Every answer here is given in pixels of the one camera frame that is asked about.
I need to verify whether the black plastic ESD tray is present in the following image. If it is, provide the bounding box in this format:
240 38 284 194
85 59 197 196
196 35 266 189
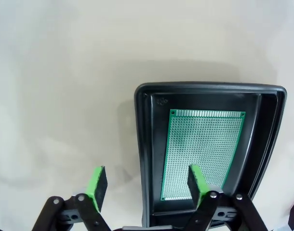
134 81 288 228

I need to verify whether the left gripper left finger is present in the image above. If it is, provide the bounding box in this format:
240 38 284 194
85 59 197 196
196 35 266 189
32 166 111 231

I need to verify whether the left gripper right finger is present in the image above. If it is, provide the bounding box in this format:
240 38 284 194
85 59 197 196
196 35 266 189
185 164 269 231

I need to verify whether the green perforated circuit board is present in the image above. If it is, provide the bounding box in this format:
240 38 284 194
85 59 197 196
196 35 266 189
160 109 246 201

